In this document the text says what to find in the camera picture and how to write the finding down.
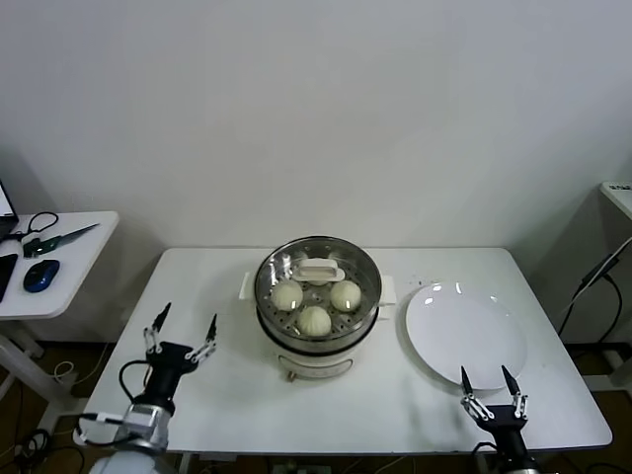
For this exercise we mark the black tablet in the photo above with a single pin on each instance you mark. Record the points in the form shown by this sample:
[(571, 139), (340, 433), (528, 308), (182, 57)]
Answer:
[(5, 276)]

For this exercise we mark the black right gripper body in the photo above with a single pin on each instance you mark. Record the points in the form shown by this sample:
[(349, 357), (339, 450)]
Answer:
[(508, 424)]

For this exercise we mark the blue computer mouse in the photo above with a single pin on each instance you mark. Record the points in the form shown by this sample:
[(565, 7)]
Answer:
[(41, 275)]

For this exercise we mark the white side table with laptop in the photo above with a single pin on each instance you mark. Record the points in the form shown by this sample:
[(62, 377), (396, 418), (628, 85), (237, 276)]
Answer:
[(79, 276)]

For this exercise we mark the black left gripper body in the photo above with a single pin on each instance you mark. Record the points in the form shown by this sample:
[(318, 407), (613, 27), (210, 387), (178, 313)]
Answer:
[(168, 365)]

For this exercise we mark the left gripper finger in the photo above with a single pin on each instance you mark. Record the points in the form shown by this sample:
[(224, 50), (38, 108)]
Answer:
[(157, 333), (210, 343)]

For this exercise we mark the laptop computer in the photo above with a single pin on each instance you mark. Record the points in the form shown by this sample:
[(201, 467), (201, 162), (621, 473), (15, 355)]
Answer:
[(5, 207)]

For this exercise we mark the white steamed baozi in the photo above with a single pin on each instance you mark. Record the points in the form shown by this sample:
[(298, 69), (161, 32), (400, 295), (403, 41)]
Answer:
[(316, 284), (314, 321), (344, 295), (287, 296)]

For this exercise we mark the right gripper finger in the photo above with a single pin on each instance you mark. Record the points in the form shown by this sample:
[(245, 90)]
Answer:
[(476, 407), (519, 407)]

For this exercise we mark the black power adapter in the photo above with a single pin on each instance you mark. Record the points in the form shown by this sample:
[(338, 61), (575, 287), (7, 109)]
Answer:
[(598, 271)]

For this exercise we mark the steel steamer basket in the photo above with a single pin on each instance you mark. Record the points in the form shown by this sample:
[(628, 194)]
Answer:
[(264, 324)]

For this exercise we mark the white electric cooker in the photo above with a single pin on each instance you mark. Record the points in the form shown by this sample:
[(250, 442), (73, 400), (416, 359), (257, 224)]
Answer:
[(316, 363)]

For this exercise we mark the white round plate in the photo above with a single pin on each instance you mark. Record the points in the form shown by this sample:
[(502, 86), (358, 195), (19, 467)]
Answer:
[(464, 336)]

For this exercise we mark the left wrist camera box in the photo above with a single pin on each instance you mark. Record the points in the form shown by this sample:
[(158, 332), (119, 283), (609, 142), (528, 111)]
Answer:
[(99, 420)]

